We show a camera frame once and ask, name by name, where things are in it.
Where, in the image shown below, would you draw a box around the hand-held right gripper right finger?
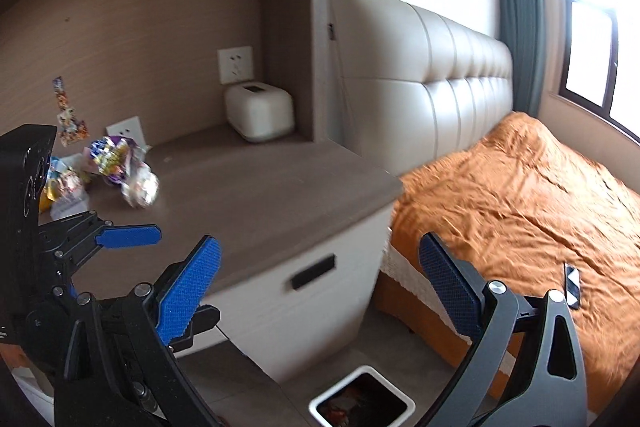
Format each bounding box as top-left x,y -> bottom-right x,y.
418,232 -> 588,427

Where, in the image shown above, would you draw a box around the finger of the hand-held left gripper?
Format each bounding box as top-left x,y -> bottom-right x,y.
169,306 -> 221,353
39,209 -> 163,278

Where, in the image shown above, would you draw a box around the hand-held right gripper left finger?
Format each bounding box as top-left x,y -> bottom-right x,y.
54,234 -> 223,427

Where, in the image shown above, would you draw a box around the clear plastic wrapper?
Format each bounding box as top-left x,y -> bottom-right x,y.
121,157 -> 160,209

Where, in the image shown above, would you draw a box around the white paper scrap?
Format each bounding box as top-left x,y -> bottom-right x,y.
50,199 -> 93,220

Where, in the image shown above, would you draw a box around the pink printed snack packet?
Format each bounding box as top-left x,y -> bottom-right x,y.
47,157 -> 91,202

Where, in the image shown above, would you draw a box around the purple yellow snack bag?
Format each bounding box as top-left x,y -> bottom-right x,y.
82,136 -> 148,185

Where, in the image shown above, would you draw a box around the white square waste bin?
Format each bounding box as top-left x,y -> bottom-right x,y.
308,367 -> 417,427

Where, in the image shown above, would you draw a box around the white lace bed trim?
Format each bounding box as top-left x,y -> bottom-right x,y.
380,252 -> 468,348

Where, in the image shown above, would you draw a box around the orange bed cover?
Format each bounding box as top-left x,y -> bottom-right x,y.
375,111 -> 640,413

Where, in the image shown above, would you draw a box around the black white remote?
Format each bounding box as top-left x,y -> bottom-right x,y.
564,262 -> 583,309

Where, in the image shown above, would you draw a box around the brown red snack wrapper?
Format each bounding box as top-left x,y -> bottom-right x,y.
325,394 -> 366,425

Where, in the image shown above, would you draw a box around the white rounded box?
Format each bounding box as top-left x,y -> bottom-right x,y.
223,82 -> 295,142

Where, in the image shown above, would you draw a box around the beige padded headboard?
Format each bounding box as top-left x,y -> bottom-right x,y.
327,0 -> 515,178

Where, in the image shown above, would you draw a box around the dark framed window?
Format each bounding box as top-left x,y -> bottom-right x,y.
550,0 -> 640,142

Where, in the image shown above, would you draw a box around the teal curtain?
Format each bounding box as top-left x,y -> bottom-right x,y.
487,0 -> 546,118

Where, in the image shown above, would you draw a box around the white wall socket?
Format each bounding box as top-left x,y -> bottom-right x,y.
105,116 -> 147,148
217,47 -> 255,85

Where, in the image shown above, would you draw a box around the cartoon wall stickers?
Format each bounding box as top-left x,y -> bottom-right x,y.
51,76 -> 90,146

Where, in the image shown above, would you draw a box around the black drawer handle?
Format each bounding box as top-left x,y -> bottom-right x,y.
291,254 -> 336,290

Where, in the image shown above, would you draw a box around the wooden wall cabinet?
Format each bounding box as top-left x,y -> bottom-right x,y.
0,0 -> 328,158

